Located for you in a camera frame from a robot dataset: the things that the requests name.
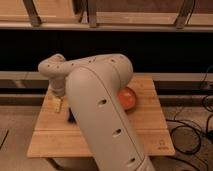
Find wooden shelf frame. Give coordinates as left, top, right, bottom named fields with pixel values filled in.
left=0, top=0, right=213, bottom=32

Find black cables on floor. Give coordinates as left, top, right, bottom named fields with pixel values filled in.
left=165, top=64, right=213, bottom=171

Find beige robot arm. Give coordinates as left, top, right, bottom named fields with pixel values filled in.
left=38, top=54, right=155, bottom=171

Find blue and white sponge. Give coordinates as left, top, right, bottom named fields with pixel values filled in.
left=68, top=108, right=76, bottom=123

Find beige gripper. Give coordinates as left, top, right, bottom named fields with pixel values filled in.
left=50, top=77, right=65, bottom=113

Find orange ball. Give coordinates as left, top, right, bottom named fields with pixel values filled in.
left=118, top=87, right=137, bottom=110

